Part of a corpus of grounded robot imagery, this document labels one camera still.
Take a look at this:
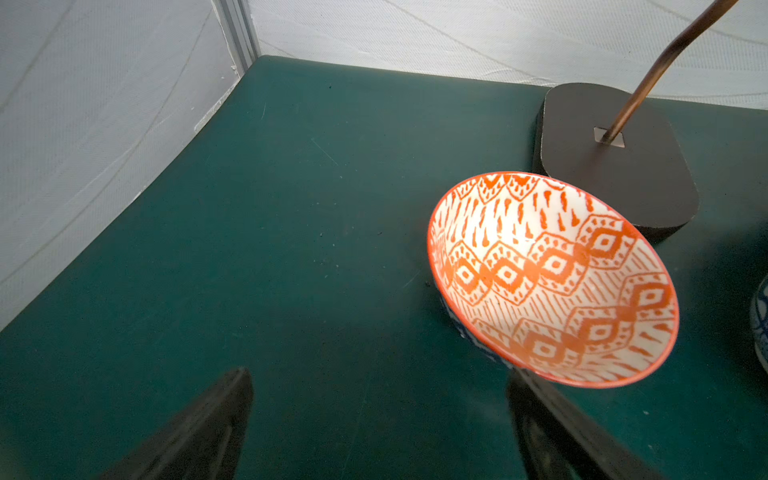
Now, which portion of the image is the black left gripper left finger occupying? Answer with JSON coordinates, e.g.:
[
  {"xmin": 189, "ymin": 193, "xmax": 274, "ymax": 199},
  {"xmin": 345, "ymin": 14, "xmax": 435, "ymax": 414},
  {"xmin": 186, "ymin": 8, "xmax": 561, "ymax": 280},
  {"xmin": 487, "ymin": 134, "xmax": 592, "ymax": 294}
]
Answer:
[{"xmin": 99, "ymin": 367, "xmax": 253, "ymax": 479}]

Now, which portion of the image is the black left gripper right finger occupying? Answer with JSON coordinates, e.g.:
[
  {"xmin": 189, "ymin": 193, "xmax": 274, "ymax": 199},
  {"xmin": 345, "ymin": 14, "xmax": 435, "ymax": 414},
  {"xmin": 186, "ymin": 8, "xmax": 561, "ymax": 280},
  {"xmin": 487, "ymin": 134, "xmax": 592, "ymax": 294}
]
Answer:
[{"xmin": 506, "ymin": 368, "xmax": 663, "ymax": 479}]

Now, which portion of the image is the orange patterned ceramic bowl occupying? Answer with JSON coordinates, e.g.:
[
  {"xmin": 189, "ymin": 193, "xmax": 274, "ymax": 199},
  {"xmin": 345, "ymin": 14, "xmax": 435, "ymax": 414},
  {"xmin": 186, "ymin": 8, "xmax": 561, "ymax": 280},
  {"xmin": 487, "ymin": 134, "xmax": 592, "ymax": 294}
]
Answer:
[{"xmin": 427, "ymin": 172, "xmax": 680, "ymax": 389}]

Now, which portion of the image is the blue patterned small bowl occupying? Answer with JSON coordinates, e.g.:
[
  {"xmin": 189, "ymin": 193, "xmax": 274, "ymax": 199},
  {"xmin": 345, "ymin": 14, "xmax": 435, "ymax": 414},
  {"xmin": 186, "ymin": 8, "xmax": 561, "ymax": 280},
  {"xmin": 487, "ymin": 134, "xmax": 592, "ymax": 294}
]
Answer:
[{"xmin": 749, "ymin": 276, "xmax": 768, "ymax": 372}]

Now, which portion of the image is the dark cup stand with rod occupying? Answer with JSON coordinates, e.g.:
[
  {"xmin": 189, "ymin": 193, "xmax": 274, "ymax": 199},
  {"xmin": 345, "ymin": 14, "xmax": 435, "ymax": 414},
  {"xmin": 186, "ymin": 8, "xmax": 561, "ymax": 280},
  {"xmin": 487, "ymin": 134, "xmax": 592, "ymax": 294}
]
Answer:
[{"xmin": 533, "ymin": 1, "xmax": 734, "ymax": 242}]

